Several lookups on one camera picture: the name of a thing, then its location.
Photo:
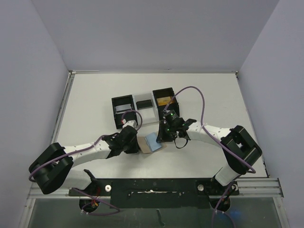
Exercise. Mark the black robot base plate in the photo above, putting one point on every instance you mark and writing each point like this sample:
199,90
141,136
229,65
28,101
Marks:
159,193

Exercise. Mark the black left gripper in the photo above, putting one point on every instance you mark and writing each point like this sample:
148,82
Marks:
135,148

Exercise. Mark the silver card in tray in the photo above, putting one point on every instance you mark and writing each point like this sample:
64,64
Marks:
122,108

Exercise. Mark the black right tray compartment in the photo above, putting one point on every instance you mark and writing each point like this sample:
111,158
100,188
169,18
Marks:
163,93

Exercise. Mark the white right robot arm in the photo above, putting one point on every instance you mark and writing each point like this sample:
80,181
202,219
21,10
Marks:
240,149

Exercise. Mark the black card in tray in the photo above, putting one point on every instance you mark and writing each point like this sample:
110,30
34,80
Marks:
144,104

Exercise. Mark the gold credit card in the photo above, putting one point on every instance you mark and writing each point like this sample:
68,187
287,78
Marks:
163,101

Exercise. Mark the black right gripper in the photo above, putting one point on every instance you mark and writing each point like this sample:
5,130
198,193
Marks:
164,134

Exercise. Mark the black tray compartment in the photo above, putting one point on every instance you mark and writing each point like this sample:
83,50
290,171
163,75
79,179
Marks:
163,93
126,99

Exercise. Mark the black left tray compartment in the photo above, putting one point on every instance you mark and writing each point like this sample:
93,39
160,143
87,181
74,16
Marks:
126,99

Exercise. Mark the white middle tray compartment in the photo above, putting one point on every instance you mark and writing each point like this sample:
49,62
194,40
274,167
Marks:
149,115

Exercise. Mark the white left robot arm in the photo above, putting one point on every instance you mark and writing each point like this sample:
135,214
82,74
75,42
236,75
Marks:
55,167

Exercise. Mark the aluminium table edge rail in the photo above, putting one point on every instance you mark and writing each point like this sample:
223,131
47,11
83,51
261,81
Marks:
67,90

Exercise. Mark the front aluminium rail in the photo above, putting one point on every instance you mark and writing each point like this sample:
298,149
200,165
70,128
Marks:
247,187

